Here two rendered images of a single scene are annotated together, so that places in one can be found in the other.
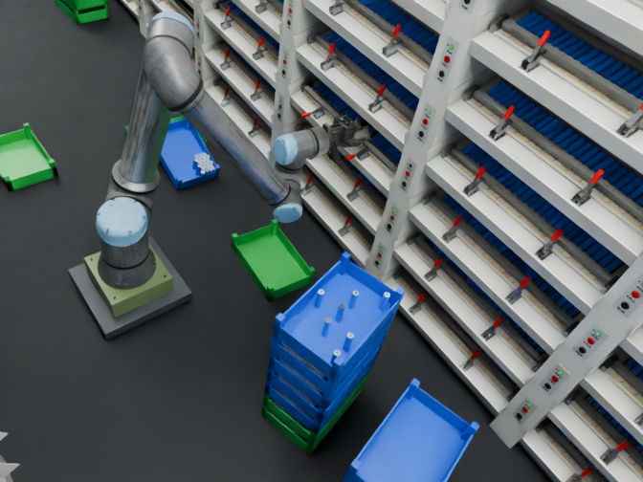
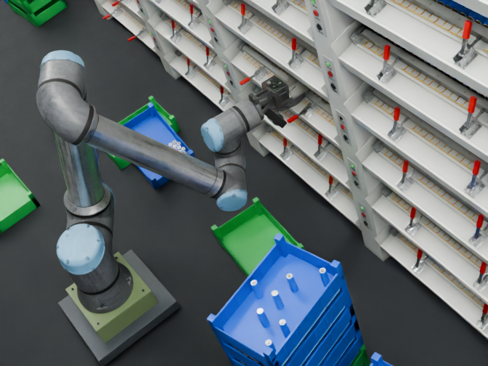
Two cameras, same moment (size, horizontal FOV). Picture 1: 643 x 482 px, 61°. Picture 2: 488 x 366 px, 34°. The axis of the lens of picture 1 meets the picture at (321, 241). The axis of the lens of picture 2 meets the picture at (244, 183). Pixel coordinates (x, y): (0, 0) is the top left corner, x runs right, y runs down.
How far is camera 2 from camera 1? 0.81 m
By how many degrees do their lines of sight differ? 18
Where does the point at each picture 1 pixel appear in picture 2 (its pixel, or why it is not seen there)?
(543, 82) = (389, 24)
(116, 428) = not seen: outside the picture
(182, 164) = not seen: hidden behind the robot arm
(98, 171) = not seen: hidden behind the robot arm
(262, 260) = (250, 247)
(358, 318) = (301, 301)
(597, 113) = (438, 46)
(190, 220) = (172, 220)
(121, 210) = (77, 238)
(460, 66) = (328, 18)
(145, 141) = (76, 168)
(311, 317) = (253, 310)
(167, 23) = (51, 65)
